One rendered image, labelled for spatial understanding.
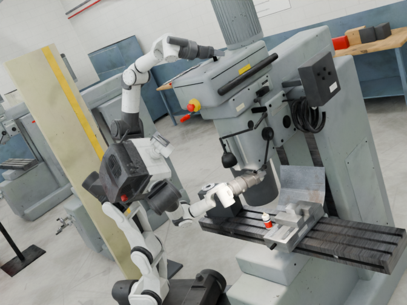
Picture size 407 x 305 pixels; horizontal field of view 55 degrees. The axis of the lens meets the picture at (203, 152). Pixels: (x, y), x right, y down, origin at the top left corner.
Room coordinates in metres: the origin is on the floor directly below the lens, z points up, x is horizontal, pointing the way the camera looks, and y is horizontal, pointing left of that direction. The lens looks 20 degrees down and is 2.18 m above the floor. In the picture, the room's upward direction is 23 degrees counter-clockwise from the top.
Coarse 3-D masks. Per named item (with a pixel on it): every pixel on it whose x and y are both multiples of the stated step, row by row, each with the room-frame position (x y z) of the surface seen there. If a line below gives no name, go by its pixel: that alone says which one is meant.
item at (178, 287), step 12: (204, 276) 2.15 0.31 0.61; (120, 288) 2.19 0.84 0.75; (180, 288) 2.19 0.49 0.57; (192, 288) 2.11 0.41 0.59; (204, 288) 2.07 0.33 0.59; (216, 288) 2.11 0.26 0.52; (120, 300) 2.16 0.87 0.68; (168, 300) 2.12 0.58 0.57; (180, 300) 2.07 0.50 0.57; (192, 300) 2.00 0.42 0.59; (204, 300) 1.98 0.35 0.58; (216, 300) 2.06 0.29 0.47
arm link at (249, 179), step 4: (248, 172) 1.94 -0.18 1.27; (252, 172) 1.93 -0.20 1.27; (240, 176) 1.94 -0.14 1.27; (244, 176) 1.93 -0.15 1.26; (248, 176) 1.91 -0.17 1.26; (252, 176) 1.89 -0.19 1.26; (256, 176) 1.88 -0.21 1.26; (236, 180) 1.88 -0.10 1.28; (240, 180) 1.88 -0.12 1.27; (244, 180) 1.89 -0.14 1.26; (248, 180) 1.87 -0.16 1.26; (252, 180) 1.88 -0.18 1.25; (256, 180) 1.87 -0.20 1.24; (240, 184) 1.86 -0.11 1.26; (244, 184) 1.87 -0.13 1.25; (248, 184) 1.88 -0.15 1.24; (252, 184) 1.88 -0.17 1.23; (256, 184) 1.88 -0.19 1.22; (240, 188) 1.85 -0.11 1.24; (244, 188) 1.86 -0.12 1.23
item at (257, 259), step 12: (324, 216) 1.94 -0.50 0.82; (240, 252) 1.93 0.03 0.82; (252, 252) 1.89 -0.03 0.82; (264, 252) 1.84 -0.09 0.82; (276, 252) 1.80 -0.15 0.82; (240, 264) 1.90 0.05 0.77; (252, 264) 1.82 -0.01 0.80; (264, 264) 1.75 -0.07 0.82; (276, 264) 1.71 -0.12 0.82; (288, 264) 1.69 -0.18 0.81; (300, 264) 1.74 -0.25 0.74; (264, 276) 1.78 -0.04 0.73; (276, 276) 1.70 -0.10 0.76; (288, 276) 1.67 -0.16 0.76
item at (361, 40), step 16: (352, 32) 5.14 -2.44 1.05; (368, 32) 4.95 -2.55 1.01; (384, 32) 4.84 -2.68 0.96; (400, 32) 4.84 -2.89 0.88; (336, 48) 5.28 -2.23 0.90; (352, 48) 5.02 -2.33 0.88; (368, 48) 4.72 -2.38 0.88; (384, 48) 4.55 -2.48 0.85; (400, 48) 4.47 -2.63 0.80; (400, 64) 4.46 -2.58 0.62; (368, 80) 5.45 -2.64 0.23; (384, 80) 5.20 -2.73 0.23; (400, 80) 4.95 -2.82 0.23; (368, 96) 4.88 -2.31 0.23; (384, 96) 4.70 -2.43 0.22
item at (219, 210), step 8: (208, 184) 2.36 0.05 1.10; (216, 184) 2.34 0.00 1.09; (200, 192) 2.32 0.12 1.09; (216, 200) 2.24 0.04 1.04; (216, 208) 2.26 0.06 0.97; (224, 208) 2.21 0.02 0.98; (232, 208) 2.19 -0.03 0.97; (240, 208) 2.25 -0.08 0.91; (208, 216) 2.32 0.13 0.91; (216, 216) 2.28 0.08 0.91; (224, 216) 2.23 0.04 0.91; (232, 216) 2.19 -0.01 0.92
